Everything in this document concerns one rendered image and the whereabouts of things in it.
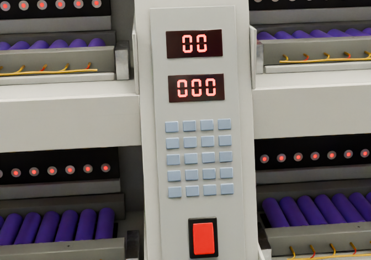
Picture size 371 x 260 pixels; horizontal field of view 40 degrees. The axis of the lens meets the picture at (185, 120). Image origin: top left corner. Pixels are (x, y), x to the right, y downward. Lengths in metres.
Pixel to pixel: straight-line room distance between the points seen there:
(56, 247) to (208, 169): 0.18
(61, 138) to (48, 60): 0.09
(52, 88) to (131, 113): 0.08
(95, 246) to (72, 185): 0.12
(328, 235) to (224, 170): 0.16
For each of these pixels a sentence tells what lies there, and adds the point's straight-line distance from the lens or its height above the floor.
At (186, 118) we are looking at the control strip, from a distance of 0.42.
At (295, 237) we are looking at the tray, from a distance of 0.53.
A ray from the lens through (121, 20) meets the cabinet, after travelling 0.63.
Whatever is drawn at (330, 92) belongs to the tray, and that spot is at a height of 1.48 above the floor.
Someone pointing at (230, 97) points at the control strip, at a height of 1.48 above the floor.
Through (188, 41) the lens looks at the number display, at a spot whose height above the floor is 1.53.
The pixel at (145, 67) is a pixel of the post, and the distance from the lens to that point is 0.42.
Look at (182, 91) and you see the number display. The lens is 0.42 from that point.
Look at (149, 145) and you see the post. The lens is 0.42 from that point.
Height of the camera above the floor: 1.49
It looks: 3 degrees down
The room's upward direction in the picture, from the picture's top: 3 degrees counter-clockwise
